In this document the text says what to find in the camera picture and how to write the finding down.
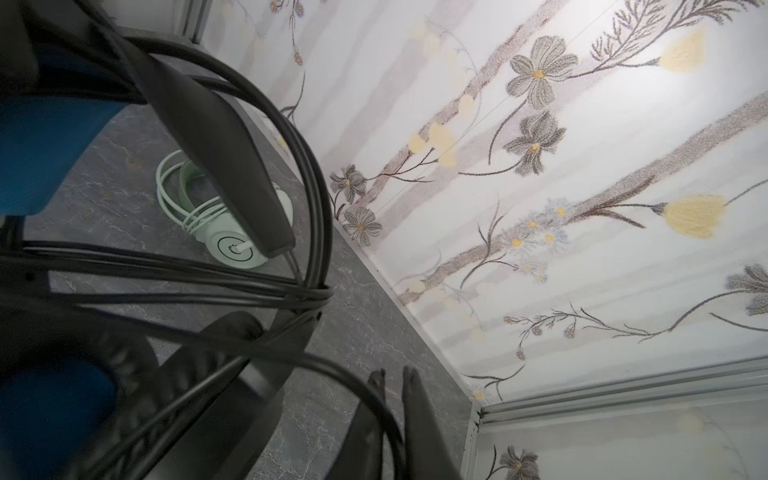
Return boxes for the black and blue headphones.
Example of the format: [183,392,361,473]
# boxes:
[1,1,330,479]

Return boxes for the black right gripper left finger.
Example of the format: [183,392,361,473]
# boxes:
[326,401,383,480]

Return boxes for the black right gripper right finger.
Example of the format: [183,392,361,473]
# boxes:
[402,366,461,480]

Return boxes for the mint green headphones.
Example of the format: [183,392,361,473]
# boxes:
[155,150,267,270]

